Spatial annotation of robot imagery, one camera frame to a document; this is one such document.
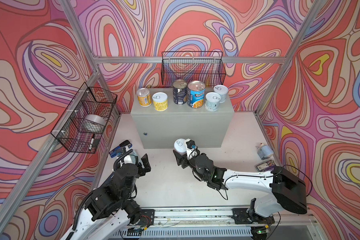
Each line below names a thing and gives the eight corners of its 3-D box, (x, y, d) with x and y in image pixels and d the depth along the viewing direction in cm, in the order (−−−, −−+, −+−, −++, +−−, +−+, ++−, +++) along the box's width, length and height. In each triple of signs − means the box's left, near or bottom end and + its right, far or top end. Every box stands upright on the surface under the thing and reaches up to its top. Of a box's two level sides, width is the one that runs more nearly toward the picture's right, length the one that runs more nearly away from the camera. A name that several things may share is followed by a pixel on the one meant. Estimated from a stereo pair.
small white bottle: (259, 160, 95) (265, 153, 89) (255, 149, 100) (261, 142, 94) (268, 160, 95) (274, 153, 89) (263, 149, 100) (269, 142, 94)
